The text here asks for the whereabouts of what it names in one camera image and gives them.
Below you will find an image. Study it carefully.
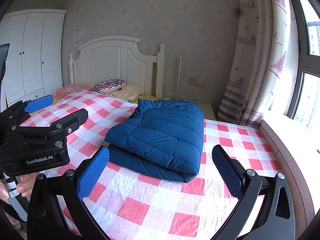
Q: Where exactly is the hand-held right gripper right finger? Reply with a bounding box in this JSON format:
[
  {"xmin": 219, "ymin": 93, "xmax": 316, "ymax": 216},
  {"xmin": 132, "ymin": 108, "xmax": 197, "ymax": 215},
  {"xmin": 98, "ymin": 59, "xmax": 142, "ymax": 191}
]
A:
[{"xmin": 212, "ymin": 144, "xmax": 295, "ymax": 240}]

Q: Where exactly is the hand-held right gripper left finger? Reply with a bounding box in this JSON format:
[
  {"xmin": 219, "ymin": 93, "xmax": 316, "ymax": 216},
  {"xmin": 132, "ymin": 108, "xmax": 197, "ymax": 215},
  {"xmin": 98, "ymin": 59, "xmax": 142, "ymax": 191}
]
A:
[{"xmin": 26, "ymin": 146, "xmax": 110, "ymax": 240}]

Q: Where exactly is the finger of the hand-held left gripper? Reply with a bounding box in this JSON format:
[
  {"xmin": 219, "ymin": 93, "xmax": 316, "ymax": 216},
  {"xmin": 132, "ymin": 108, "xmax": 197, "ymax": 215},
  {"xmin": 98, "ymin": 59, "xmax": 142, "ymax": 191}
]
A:
[
  {"xmin": 10, "ymin": 108, "xmax": 89, "ymax": 151},
  {"xmin": 0, "ymin": 94, "xmax": 54, "ymax": 130}
]

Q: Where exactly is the blue puffer jacket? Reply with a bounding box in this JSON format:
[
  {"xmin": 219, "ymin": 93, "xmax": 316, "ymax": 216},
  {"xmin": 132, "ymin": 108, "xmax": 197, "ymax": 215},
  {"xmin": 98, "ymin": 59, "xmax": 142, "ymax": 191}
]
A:
[{"xmin": 104, "ymin": 99, "xmax": 204, "ymax": 183}]

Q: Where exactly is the person's left hand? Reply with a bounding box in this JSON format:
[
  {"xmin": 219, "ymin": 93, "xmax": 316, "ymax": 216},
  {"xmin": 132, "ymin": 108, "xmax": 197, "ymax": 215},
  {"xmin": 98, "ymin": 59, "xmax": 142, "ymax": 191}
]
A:
[{"xmin": 0, "ymin": 174, "xmax": 35, "ymax": 205}]

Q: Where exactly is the patterned embroidered pillow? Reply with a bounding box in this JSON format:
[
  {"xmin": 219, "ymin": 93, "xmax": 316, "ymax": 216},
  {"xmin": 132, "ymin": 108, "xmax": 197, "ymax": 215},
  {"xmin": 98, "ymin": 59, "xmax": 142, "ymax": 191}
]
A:
[{"xmin": 90, "ymin": 79, "xmax": 126, "ymax": 94}]

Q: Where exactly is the white wardrobe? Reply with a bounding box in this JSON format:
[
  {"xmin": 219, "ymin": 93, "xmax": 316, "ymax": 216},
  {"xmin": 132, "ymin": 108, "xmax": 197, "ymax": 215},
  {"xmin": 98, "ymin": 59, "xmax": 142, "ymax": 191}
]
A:
[{"xmin": 0, "ymin": 9, "xmax": 67, "ymax": 107}]

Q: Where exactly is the pink checked bed sheet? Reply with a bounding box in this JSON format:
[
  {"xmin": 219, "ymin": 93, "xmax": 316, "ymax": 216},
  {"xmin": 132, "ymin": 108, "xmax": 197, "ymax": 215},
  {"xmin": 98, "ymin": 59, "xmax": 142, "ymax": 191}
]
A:
[{"xmin": 19, "ymin": 90, "xmax": 288, "ymax": 240}]

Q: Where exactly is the white nightstand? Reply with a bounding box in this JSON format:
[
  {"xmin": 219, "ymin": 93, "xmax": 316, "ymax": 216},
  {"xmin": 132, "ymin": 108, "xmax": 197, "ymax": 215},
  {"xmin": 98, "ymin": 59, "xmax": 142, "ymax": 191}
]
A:
[{"xmin": 160, "ymin": 97, "xmax": 217, "ymax": 120}]

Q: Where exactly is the cream yellow pillow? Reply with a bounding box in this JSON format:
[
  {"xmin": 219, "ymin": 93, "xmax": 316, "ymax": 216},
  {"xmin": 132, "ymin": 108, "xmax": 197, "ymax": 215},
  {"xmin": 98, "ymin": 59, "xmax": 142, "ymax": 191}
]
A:
[{"xmin": 108, "ymin": 83, "xmax": 143, "ymax": 103}]

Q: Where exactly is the white bed headboard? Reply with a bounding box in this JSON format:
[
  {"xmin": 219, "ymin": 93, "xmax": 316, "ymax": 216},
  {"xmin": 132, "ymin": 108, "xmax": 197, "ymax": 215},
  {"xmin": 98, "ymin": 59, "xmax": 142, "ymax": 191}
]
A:
[{"xmin": 69, "ymin": 35, "xmax": 166, "ymax": 98}]

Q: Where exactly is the window sill ledge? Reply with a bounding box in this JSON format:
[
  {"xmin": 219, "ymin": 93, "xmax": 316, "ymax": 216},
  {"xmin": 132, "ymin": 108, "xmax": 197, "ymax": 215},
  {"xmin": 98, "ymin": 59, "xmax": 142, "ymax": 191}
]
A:
[{"xmin": 257, "ymin": 110, "xmax": 320, "ymax": 230}]

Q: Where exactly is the thin metal pole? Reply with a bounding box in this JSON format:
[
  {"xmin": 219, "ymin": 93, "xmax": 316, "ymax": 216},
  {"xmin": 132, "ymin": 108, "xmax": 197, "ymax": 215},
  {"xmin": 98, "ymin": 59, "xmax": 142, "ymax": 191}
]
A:
[{"xmin": 179, "ymin": 54, "xmax": 183, "ymax": 100}]

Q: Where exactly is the sailboat print curtain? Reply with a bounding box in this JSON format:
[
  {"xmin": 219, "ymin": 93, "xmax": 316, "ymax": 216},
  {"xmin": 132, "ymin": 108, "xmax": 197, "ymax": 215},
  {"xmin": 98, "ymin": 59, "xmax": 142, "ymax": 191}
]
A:
[{"xmin": 217, "ymin": 0, "xmax": 300, "ymax": 128}]

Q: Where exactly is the white paper wall notice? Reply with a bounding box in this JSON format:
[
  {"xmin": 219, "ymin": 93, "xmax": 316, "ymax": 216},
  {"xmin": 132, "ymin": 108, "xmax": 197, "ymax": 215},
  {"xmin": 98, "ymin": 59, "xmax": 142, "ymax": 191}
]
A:
[{"xmin": 74, "ymin": 27, "xmax": 85, "ymax": 41}]

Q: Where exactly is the white charger cable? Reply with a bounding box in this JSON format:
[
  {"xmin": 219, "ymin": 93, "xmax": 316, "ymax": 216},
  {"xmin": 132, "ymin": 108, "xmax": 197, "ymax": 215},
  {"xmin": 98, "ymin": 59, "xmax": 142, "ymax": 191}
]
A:
[{"xmin": 162, "ymin": 91, "xmax": 200, "ymax": 103}]

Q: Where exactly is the dark window frame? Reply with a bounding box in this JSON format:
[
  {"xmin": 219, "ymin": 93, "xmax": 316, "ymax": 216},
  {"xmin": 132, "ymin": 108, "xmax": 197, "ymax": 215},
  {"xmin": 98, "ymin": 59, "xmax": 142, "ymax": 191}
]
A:
[{"xmin": 285, "ymin": 0, "xmax": 320, "ymax": 130}]

